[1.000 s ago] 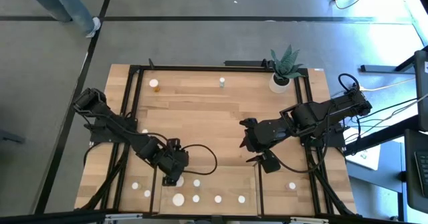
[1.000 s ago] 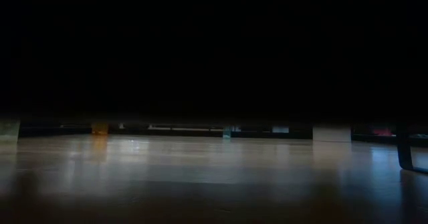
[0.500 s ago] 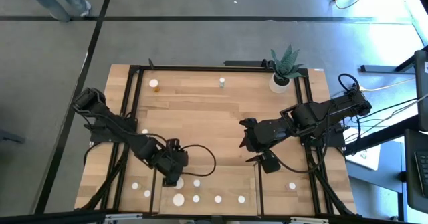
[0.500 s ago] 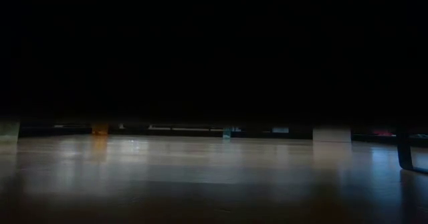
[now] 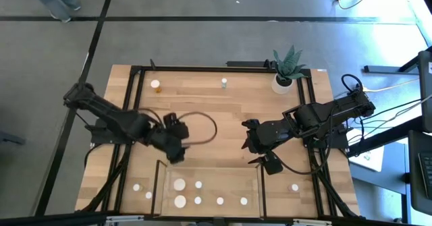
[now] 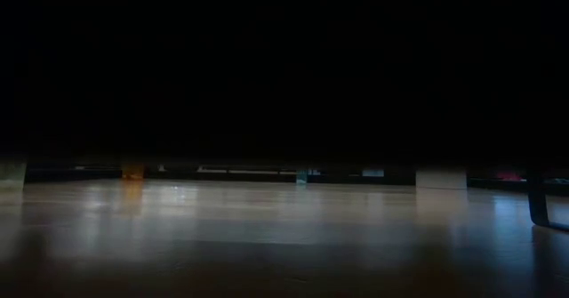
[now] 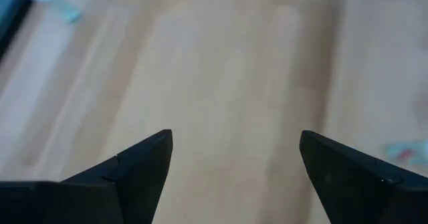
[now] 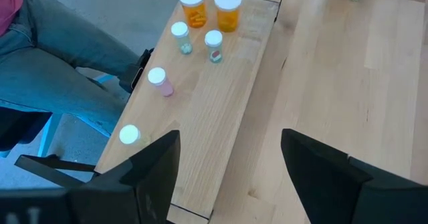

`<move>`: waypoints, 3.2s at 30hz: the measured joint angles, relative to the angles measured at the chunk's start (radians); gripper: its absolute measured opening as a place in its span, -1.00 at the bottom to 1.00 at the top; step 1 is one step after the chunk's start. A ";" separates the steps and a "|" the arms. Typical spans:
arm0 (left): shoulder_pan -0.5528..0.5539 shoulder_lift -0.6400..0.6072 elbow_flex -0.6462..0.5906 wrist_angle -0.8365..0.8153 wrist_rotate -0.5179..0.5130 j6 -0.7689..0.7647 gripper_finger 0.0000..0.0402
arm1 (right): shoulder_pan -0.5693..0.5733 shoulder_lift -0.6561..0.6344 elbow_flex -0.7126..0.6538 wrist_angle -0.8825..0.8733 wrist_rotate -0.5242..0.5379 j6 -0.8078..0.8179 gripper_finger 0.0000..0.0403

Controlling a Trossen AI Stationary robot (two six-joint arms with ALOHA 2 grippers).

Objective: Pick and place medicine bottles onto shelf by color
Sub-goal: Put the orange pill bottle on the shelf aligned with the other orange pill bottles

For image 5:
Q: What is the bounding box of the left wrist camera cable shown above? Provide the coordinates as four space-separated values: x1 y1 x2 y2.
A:
144 107 219 146

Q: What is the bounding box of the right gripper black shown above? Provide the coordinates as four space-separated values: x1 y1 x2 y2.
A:
241 118 294 165

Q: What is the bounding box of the grey side table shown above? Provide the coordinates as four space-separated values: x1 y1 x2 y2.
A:
349 141 411 196

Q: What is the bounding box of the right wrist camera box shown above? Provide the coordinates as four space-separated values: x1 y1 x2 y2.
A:
263 153 285 175

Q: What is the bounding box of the black laptop keyboard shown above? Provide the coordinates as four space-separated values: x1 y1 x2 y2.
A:
407 130 432 217

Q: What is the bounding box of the green plant in white pot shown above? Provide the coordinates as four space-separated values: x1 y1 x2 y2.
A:
271 45 307 95

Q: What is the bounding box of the clear acrylic shelf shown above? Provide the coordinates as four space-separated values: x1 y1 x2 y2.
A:
151 160 267 219

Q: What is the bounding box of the person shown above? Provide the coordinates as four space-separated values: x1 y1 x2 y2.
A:
20 0 82 24

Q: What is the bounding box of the white paper sheet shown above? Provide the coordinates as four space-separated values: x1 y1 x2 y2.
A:
349 144 385 173

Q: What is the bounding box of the black cable bundle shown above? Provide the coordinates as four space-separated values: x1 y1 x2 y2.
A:
332 73 432 146

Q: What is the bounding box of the black desk foot bar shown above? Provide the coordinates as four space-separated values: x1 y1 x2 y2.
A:
363 55 423 75

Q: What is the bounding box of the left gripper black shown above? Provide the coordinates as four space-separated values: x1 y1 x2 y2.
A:
148 124 190 163

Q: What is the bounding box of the black aluminium table frame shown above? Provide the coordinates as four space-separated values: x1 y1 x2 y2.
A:
76 63 360 220

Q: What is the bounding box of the black crossbar with silver brackets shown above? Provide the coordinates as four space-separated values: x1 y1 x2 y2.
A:
0 211 432 226

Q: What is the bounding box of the dark grey floor object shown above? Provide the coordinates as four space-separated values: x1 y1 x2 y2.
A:
0 130 27 146

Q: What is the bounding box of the large pill bottle white cap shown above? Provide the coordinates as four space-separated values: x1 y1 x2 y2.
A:
173 177 187 192
173 194 188 208

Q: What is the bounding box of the black diagonal desk beam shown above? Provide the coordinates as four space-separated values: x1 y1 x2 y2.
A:
347 115 425 159

